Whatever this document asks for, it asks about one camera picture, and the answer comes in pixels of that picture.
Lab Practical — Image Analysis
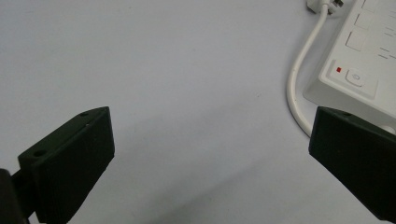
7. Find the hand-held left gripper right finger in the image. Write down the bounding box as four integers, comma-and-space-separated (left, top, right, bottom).
308, 105, 396, 224

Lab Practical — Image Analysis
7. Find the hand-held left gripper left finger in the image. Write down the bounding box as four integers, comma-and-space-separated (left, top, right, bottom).
11, 105, 116, 224

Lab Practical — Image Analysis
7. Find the white power strip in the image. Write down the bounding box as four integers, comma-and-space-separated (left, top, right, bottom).
303, 0, 396, 136

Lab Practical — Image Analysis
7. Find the white plug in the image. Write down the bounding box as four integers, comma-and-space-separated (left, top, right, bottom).
305, 0, 345, 15

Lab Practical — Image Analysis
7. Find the white power cable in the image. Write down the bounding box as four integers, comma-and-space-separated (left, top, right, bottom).
286, 3, 331, 138

